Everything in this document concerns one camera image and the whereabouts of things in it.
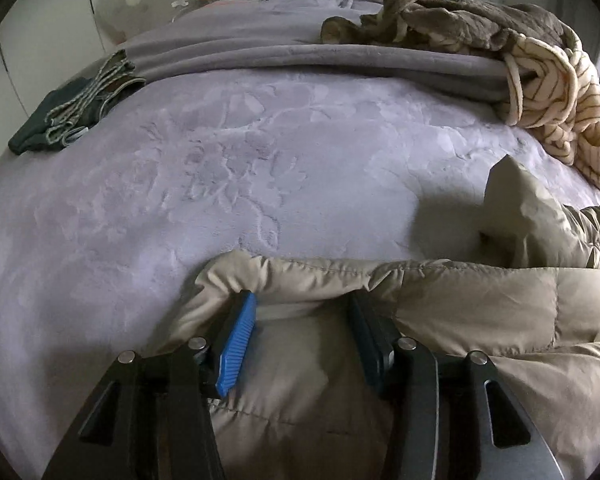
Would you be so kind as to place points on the grey fleece blanket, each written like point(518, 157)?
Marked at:
point(280, 55)

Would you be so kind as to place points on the white wardrobe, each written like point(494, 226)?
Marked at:
point(40, 20)

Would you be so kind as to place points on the beige puffer jacket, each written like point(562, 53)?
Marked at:
point(480, 310)

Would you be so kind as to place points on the cream striped fleece garment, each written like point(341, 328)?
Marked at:
point(555, 105)

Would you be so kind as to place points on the lavender embossed bedspread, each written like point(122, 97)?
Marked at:
point(230, 160)

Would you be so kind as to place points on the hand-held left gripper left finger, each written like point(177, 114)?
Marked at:
point(237, 345)

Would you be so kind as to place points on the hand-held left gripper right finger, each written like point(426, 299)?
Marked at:
point(370, 345)

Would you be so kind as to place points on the brown fleece garment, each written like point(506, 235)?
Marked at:
point(480, 25)

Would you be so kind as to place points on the white electric fan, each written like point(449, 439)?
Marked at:
point(132, 2)

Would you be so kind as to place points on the dark green folded clothes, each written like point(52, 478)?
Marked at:
point(65, 115)

